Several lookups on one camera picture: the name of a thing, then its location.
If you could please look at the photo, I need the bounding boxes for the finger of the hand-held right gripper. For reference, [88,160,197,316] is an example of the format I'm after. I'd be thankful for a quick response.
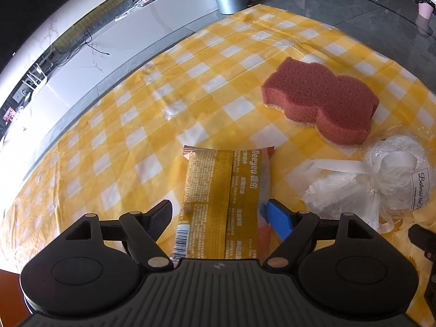
[408,225,436,264]
[424,266,436,314]

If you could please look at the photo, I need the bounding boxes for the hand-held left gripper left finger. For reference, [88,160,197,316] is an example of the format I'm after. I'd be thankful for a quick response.
[61,200,174,273]

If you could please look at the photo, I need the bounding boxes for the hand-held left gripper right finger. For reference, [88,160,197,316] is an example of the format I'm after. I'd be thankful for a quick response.
[264,198,379,270]

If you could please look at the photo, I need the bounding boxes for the yellow plastic packet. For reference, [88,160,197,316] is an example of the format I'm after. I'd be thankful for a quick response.
[172,145,276,263]

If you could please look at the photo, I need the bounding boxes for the white plastic-wrapped bundle with ribbon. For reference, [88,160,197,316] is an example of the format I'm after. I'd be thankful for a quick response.
[301,134,431,235]

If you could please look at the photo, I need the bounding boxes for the reddish brown wavy sponge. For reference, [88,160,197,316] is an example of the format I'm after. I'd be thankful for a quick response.
[261,57,380,148]

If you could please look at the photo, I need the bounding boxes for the yellow checkered tablecloth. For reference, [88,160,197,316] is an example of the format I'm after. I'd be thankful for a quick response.
[0,3,436,280]

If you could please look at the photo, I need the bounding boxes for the white marble TV cabinet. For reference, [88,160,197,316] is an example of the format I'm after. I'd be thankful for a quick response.
[0,0,222,144]

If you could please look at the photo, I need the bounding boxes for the black cable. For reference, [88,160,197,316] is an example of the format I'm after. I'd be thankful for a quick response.
[83,31,110,56]

